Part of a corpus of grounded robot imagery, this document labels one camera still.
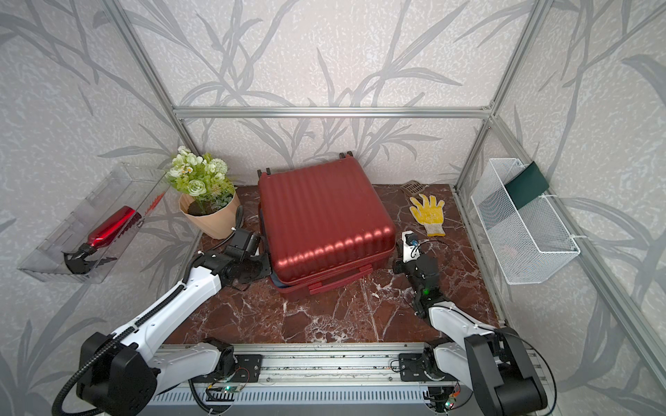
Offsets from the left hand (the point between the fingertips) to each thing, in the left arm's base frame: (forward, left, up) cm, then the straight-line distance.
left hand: (270, 268), depth 83 cm
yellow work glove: (+31, -61, -10) cm, 69 cm away
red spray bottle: (-10, +37, +22) cm, 44 cm away
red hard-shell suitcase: (+9, -17, +13) cm, 23 cm away
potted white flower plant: (+24, +25, +8) cm, 35 cm away
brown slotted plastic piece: (+46, -56, -9) cm, 73 cm away
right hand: (+9, -43, +3) cm, 44 cm away
